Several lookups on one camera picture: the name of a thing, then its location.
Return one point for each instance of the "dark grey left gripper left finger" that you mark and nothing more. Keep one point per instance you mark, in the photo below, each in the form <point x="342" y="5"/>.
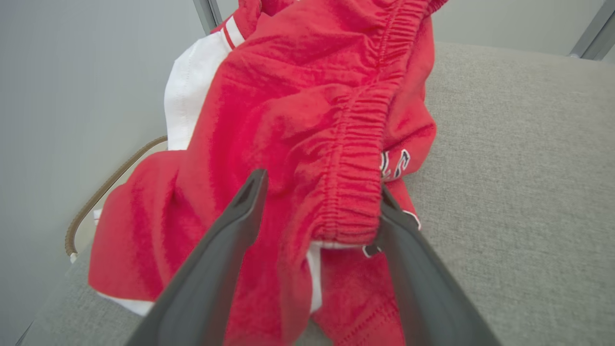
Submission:
<point x="206" y="288"/>

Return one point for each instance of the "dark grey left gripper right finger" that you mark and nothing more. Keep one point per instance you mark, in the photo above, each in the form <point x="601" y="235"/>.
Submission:
<point x="427" y="298"/>

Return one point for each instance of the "red and white Bulls jersey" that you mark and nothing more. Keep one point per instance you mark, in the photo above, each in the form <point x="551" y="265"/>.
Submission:
<point x="192" y="86"/>

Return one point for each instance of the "grey fabric sofa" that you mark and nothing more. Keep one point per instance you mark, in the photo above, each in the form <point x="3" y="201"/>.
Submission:
<point x="528" y="192"/>

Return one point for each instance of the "grey metal frame post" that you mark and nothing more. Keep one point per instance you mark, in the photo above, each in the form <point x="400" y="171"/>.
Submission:
<point x="596" y="33"/>

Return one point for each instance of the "red shorts with white stripe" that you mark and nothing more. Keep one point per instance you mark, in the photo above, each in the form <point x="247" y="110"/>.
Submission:
<point x="288" y="120"/>

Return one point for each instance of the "cream perforated laundry basket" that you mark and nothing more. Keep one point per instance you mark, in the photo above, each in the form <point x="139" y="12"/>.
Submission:
<point x="103" y="190"/>

